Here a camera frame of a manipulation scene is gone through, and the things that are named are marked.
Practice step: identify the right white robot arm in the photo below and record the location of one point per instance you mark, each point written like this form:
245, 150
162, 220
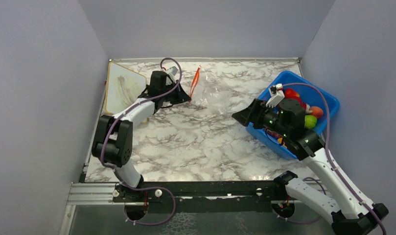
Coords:
347, 210

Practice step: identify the orange toy peach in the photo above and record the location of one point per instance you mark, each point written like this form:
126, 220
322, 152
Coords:
316, 111

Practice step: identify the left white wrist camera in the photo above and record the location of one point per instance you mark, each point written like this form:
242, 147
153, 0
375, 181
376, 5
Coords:
171, 72

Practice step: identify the red toy chili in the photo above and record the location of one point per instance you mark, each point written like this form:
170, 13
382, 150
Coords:
306, 107

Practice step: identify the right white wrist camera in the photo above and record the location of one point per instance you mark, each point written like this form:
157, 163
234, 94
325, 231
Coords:
277, 95

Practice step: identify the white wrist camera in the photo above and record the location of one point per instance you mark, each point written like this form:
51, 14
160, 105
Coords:
171, 72
277, 95

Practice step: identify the blue plastic bin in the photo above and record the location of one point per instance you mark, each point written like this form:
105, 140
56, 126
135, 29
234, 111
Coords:
310, 140

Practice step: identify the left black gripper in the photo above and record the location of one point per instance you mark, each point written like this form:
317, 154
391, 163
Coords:
181, 96

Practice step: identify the white board yellow rim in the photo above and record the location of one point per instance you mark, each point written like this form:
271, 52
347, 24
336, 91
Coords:
123, 86

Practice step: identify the clear orange zip bag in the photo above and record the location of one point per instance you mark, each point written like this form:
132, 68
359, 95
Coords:
207, 90

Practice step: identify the red toy apple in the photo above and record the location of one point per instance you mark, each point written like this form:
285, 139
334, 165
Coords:
290, 93

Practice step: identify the green toy lime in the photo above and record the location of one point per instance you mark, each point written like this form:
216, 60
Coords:
310, 121

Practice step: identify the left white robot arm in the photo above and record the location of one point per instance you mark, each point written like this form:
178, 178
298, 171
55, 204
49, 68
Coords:
113, 139

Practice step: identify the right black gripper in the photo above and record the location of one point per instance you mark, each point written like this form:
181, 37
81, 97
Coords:
253, 115

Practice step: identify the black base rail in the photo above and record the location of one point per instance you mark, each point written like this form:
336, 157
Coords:
201, 196

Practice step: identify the aluminium frame rail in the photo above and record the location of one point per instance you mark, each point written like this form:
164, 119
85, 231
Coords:
91, 194

